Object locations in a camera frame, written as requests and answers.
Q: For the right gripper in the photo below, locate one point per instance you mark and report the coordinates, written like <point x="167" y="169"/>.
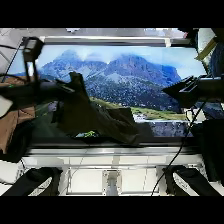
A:
<point x="183" y="95"/>

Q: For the dark green garment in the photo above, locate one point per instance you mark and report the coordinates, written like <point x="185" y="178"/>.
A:
<point x="86" y="116"/>

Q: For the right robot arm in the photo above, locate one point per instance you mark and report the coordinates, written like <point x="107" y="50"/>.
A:
<point x="195" y="181"/>

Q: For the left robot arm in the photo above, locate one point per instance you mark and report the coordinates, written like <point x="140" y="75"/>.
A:
<point x="30" y="91"/>

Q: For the blue garment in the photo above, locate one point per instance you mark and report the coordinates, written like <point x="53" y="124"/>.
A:
<point x="218" y="60"/>

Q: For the brown garment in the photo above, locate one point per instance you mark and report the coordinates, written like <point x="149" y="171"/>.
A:
<point x="13" y="128"/>

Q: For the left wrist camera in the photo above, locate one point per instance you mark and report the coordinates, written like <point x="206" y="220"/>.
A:
<point x="33" y="41"/>

